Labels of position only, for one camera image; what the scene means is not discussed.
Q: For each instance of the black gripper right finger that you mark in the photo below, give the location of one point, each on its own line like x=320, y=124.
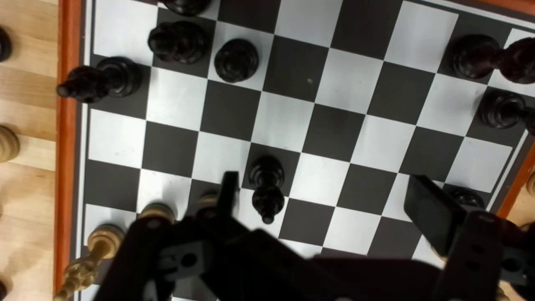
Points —
x=479, y=261

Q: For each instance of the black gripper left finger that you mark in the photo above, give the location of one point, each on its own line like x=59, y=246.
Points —
x=168, y=256

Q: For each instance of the black chess piece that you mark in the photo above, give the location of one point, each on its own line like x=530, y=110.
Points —
x=186, y=5
x=474, y=55
x=4, y=44
x=117, y=77
x=266, y=194
x=236, y=60
x=178, y=42
x=499, y=109

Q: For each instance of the chessboard with orange frame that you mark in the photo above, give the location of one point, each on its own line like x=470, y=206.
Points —
x=335, y=110

